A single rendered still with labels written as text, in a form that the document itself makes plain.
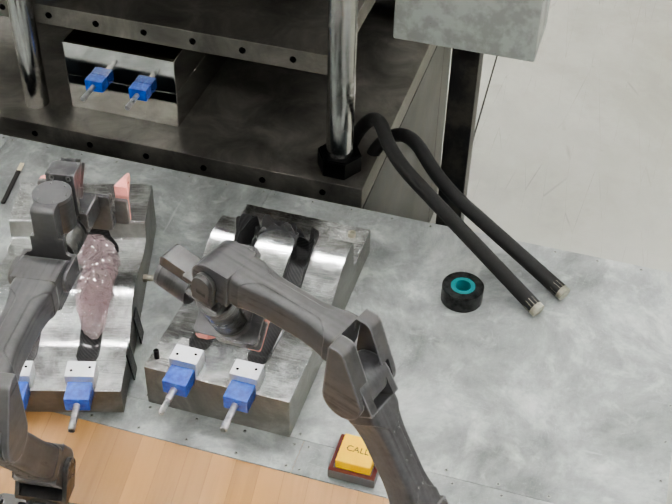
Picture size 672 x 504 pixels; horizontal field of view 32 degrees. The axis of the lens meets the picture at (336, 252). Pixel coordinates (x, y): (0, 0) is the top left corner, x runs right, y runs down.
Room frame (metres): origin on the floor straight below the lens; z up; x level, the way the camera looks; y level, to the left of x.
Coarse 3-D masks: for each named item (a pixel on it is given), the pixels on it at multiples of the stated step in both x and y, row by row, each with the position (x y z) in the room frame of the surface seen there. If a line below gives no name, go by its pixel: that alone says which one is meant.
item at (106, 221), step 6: (84, 192) 1.38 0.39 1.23; (108, 192) 1.38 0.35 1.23; (102, 198) 1.37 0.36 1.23; (108, 198) 1.36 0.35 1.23; (102, 204) 1.37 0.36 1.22; (108, 204) 1.36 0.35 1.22; (102, 210) 1.37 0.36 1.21; (108, 210) 1.36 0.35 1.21; (102, 216) 1.37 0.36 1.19; (108, 216) 1.36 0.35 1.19; (114, 216) 1.38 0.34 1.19; (78, 222) 1.32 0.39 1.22; (96, 222) 1.37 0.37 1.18; (102, 222) 1.37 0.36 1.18; (108, 222) 1.36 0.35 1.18; (114, 222) 1.37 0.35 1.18; (84, 228) 1.32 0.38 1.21; (96, 228) 1.37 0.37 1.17; (102, 228) 1.37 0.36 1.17; (108, 228) 1.36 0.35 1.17
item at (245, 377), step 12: (240, 360) 1.33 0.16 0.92; (240, 372) 1.30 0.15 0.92; (252, 372) 1.30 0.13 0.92; (264, 372) 1.32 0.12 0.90; (240, 384) 1.29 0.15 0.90; (252, 384) 1.29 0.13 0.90; (228, 396) 1.26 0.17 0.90; (240, 396) 1.26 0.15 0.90; (252, 396) 1.27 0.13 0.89; (240, 408) 1.25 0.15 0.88; (228, 420) 1.22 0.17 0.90
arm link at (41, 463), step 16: (0, 448) 0.94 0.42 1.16; (32, 448) 1.03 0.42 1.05; (48, 448) 1.07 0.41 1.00; (64, 448) 1.10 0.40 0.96; (0, 464) 0.99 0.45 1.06; (16, 464) 0.99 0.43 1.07; (32, 464) 1.02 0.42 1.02; (48, 464) 1.06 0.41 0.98; (16, 480) 1.06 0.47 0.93; (32, 480) 1.06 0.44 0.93; (48, 480) 1.05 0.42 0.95
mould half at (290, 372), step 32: (224, 224) 1.66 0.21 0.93; (320, 224) 1.76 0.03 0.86; (288, 256) 1.58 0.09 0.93; (320, 256) 1.58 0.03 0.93; (352, 256) 1.62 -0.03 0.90; (320, 288) 1.52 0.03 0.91; (352, 288) 1.63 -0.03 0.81; (192, 320) 1.45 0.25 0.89; (160, 352) 1.37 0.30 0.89; (224, 352) 1.37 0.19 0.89; (288, 352) 1.38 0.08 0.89; (160, 384) 1.33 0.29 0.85; (224, 384) 1.30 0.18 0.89; (288, 384) 1.30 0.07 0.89; (224, 416) 1.30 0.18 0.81; (256, 416) 1.28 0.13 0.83; (288, 416) 1.26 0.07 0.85
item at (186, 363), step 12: (180, 348) 1.35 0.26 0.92; (192, 348) 1.35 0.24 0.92; (180, 360) 1.33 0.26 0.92; (192, 360) 1.33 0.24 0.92; (204, 360) 1.35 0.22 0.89; (168, 372) 1.31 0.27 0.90; (180, 372) 1.31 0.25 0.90; (192, 372) 1.31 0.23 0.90; (168, 384) 1.29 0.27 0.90; (180, 384) 1.28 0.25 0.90; (192, 384) 1.30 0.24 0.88; (168, 396) 1.26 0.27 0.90
